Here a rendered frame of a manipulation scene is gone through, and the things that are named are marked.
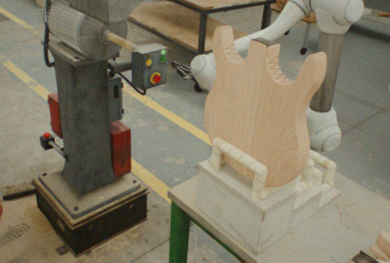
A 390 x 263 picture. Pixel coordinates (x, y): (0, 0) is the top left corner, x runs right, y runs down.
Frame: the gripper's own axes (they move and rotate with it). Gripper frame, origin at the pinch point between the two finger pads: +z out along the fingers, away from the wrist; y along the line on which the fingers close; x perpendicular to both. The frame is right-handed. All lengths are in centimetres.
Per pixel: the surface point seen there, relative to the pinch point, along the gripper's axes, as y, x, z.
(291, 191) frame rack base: -38, 3, -96
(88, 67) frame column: -32.7, -3.4, 28.0
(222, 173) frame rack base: -48, 3, -78
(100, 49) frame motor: -34.5, 11.3, 12.5
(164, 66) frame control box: 1.0, -4.6, 11.0
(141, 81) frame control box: -12.5, -10.0, 11.9
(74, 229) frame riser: -56, -85, 12
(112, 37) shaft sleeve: -32.9, 18.8, 5.0
